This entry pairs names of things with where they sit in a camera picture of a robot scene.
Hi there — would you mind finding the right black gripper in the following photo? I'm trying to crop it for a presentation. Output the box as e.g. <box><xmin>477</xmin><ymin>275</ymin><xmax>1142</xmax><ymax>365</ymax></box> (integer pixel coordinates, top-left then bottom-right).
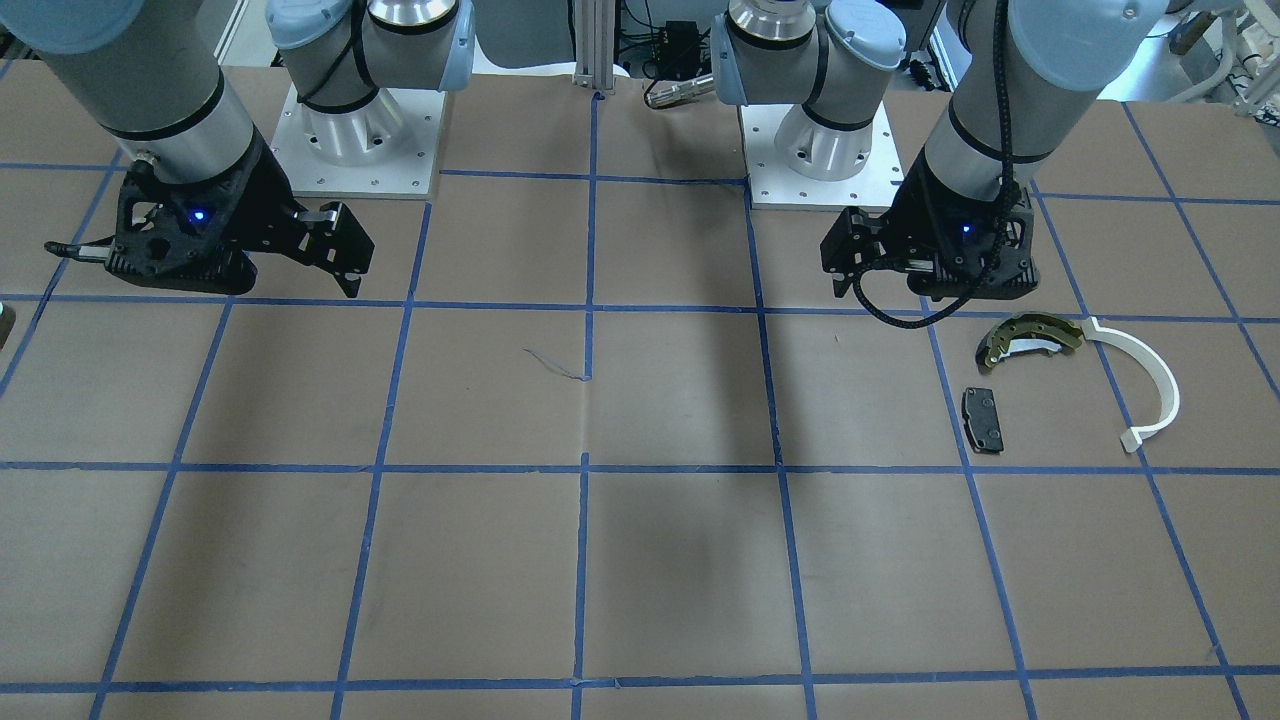
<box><xmin>105</xmin><ymin>132</ymin><xmax>375</xmax><ymax>299</ymax></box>

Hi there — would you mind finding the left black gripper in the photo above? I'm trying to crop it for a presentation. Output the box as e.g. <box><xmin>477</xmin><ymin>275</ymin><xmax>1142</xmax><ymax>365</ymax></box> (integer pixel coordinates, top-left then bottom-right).
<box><xmin>820</xmin><ymin>152</ymin><xmax>1037</xmax><ymax>301</ymax></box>

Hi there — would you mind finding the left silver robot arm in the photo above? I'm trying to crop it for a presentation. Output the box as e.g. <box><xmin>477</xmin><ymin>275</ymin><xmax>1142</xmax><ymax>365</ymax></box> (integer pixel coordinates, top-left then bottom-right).
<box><xmin>710</xmin><ymin>1</ymin><xmax>1164</xmax><ymax>301</ymax></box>

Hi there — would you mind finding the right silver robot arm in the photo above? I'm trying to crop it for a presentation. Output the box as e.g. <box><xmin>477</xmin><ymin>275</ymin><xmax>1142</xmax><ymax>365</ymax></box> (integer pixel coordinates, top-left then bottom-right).
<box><xmin>3</xmin><ymin>1</ymin><xmax>476</xmax><ymax>299</ymax></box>

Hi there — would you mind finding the olive brake shoe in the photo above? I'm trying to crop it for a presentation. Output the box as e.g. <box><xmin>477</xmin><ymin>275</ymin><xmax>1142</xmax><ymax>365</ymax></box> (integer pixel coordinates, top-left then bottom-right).
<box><xmin>975</xmin><ymin>313</ymin><xmax>1085</xmax><ymax>372</ymax></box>

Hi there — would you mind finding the black brake pad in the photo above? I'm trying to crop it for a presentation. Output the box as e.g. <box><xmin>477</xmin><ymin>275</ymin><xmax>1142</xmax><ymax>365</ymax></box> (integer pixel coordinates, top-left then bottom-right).
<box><xmin>961</xmin><ymin>387</ymin><xmax>1005</xmax><ymax>454</ymax></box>

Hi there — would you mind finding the silver metal cylinder tool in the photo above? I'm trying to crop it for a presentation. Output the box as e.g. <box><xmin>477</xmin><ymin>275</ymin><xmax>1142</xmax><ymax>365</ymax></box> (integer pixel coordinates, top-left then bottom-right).
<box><xmin>643</xmin><ymin>73</ymin><xmax>716</xmax><ymax>110</ymax></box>

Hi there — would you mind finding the black electronics box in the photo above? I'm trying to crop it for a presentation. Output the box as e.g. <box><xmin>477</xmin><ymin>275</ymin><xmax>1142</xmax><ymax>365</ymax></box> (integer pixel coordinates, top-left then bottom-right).
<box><xmin>655</xmin><ymin>20</ymin><xmax>701</xmax><ymax>78</ymax></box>

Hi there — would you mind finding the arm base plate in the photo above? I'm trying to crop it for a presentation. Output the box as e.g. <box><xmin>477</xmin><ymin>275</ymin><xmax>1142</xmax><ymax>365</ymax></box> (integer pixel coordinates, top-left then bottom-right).
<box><xmin>269</xmin><ymin>88</ymin><xmax>451</xmax><ymax>201</ymax></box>
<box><xmin>739</xmin><ymin>105</ymin><xmax>904</xmax><ymax>213</ymax></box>

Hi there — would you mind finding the white curved plastic bracket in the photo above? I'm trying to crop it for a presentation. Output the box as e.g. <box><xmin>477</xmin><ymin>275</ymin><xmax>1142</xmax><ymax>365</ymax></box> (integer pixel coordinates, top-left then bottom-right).
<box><xmin>1082</xmin><ymin>316</ymin><xmax>1181</xmax><ymax>454</ymax></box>

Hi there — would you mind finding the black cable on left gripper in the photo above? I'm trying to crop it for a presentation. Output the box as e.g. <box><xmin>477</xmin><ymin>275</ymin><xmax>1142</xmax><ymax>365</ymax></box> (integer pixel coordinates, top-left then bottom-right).
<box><xmin>850</xmin><ymin>0</ymin><xmax>1023</xmax><ymax>329</ymax></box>

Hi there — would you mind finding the aluminium frame post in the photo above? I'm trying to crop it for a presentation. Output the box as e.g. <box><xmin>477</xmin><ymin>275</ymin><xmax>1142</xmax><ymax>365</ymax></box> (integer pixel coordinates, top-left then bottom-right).
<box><xmin>570</xmin><ymin>0</ymin><xmax>617</xmax><ymax>95</ymax></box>

